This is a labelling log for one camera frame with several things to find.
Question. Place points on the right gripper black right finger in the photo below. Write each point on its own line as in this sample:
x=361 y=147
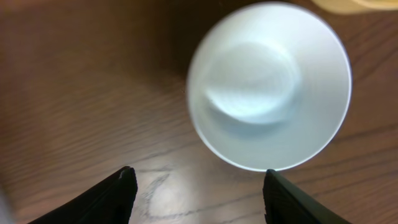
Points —
x=285 y=203

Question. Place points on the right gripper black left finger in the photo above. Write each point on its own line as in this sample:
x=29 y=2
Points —
x=109 y=202

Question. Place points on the white bowl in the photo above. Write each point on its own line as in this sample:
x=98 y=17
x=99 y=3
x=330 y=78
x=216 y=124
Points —
x=269 y=86

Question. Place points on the yellow bowl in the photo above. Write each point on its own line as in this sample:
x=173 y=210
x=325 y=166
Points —
x=356 y=6

